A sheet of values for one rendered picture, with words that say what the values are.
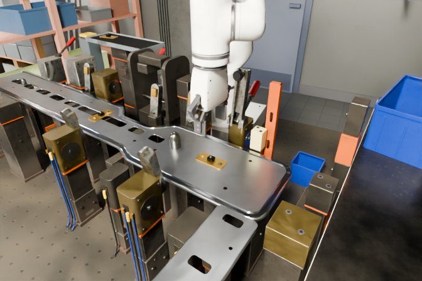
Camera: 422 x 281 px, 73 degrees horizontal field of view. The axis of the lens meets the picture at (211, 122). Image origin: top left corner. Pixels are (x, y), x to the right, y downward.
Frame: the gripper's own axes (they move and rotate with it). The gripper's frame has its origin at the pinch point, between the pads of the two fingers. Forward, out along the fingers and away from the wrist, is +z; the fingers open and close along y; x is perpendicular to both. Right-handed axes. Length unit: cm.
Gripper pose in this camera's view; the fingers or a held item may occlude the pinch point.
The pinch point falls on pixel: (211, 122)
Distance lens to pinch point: 72.6
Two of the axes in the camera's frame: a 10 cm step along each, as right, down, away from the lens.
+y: -5.6, 4.1, -7.2
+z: 0.0, 8.7, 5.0
